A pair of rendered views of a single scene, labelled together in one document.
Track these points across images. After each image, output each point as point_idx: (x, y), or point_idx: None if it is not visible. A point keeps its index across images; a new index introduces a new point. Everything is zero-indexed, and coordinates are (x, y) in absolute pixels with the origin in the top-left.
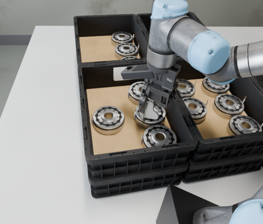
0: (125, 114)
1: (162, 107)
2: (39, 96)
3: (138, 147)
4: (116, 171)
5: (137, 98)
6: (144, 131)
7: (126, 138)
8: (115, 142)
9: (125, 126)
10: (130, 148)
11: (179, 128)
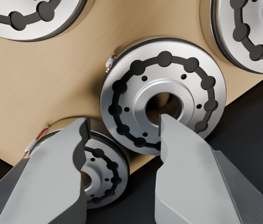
0: (120, 1)
1: (205, 132)
2: None
3: (34, 123)
4: None
5: (217, 5)
6: (95, 108)
7: (30, 76)
8: None
9: (63, 41)
10: (11, 106)
11: (125, 220)
